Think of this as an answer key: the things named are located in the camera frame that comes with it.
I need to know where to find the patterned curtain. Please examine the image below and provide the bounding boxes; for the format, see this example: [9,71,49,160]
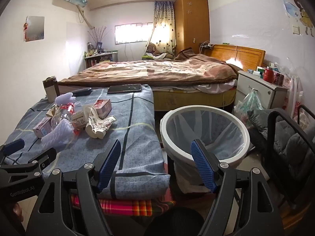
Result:
[148,1,177,54]

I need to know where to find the red patterned tin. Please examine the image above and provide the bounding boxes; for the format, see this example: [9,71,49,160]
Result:
[273,71,284,85]

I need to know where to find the white brown thermos cup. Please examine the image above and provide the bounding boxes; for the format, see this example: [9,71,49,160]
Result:
[42,76,61,103]

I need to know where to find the small lavender drink carton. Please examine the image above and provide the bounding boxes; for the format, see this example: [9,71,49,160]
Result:
[33,117,53,138]

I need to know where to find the brown printed blanket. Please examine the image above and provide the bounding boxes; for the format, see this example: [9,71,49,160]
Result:
[58,48,244,84]

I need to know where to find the clear plastic bottle red label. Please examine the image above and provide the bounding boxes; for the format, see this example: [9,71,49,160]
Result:
[50,103,82,136]

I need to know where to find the white bed sheet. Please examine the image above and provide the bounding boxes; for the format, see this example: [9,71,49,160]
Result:
[194,80,238,94]

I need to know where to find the person's left hand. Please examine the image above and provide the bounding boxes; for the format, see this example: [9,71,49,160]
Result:
[12,202,24,218]

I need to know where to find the shiny wall sheet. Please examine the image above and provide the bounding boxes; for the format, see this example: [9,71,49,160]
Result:
[26,16,45,42]

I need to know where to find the wooden wardrobe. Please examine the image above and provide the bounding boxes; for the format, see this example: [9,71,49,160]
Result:
[174,0,210,54]

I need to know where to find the white nightstand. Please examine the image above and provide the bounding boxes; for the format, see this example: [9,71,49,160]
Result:
[234,70,289,110]

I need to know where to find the purple foam fruit net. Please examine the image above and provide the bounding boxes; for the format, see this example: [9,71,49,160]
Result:
[41,118,75,150]
[55,93,82,109]

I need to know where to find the cluttered small desk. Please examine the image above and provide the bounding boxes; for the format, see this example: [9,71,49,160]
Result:
[84,50,119,69]

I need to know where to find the grey padded armchair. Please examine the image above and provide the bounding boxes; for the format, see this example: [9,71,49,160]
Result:
[247,104,315,209]

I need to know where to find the red jar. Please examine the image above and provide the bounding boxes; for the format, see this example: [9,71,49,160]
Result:
[263,67,274,83]

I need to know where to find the white round waste bin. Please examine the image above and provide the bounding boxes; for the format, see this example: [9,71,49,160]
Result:
[160,105,250,195]

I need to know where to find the green printed plastic bag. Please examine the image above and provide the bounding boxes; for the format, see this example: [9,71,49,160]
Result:
[233,88,265,128]

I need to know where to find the pink white milk carton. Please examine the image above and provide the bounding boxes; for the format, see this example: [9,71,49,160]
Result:
[93,99,113,118]

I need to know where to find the red patterned paper cup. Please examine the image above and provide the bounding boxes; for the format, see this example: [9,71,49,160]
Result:
[85,107,117,139]

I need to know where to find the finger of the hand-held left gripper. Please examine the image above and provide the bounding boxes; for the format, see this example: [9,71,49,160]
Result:
[15,148,57,177]
[0,138,25,164]

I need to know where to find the red plaid cloth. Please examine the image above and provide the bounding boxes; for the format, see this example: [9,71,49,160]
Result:
[70,193,176,217]

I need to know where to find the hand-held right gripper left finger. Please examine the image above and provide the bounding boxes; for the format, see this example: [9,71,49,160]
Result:
[25,139,122,236]

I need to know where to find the air conditioner pipe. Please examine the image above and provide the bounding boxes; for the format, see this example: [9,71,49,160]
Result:
[78,6,95,29]

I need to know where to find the brown teddy bear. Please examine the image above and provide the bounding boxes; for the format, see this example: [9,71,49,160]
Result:
[145,43,173,59]

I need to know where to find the white red plastic bag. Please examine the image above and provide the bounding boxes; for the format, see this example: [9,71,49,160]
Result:
[283,76,304,126]

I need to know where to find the black tablet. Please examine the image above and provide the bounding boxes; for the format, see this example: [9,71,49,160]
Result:
[107,84,142,94]

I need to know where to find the dark blue glasses case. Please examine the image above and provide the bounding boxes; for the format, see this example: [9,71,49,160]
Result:
[70,88,93,97]

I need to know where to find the cartoon wall stickers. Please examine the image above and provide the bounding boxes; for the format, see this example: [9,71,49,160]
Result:
[251,0,315,37]

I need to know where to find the window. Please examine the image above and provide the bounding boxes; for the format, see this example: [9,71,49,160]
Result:
[114,23,154,45]

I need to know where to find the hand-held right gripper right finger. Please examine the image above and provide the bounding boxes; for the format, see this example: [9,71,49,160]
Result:
[191,139,292,236]

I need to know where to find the wooden bed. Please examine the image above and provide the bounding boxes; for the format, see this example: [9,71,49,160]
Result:
[58,45,266,111]

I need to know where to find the vase of dry branches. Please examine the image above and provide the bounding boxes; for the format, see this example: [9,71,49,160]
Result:
[88,26,111,43]

